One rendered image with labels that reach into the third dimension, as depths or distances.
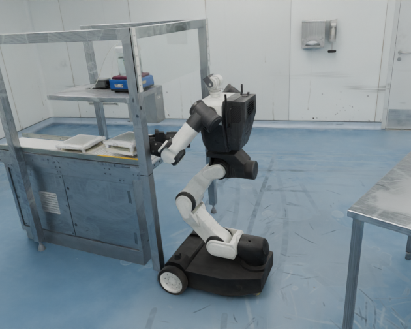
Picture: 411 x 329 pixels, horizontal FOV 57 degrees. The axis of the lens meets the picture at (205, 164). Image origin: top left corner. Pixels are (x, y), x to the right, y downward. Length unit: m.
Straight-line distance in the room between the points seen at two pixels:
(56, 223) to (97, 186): 0.62
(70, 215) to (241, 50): 3.60
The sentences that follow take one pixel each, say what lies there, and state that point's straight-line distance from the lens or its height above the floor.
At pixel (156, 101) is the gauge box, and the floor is 1.18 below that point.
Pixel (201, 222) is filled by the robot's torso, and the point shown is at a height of 0.44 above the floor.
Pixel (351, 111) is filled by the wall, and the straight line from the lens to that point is 5.79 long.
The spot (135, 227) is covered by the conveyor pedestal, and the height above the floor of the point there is 0.33.
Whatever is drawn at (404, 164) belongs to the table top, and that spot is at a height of 0.86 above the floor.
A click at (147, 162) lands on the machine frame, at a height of 0.89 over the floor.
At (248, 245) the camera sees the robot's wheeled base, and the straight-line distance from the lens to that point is 2.44.
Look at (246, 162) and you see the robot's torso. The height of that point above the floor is 0.87.
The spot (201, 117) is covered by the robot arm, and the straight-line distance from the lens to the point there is 1.95.
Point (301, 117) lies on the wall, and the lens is 5.80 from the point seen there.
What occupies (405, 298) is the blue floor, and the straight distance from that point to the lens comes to 2.75.
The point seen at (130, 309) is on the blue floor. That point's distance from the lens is 2.60.
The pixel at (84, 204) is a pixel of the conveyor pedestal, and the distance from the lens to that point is 2.94.
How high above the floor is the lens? 1.71
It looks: 22 degrees down
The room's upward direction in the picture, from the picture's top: 4 degrees counter-clockwise
